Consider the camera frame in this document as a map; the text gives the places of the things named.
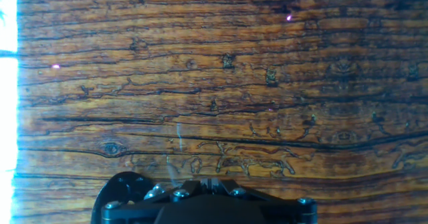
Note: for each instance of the brown wooden board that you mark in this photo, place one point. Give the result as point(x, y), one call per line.
point(217, 83)

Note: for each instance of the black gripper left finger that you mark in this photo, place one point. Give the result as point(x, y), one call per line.
point(133, 212)

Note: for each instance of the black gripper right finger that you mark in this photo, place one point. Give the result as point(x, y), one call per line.
point(287, 212)

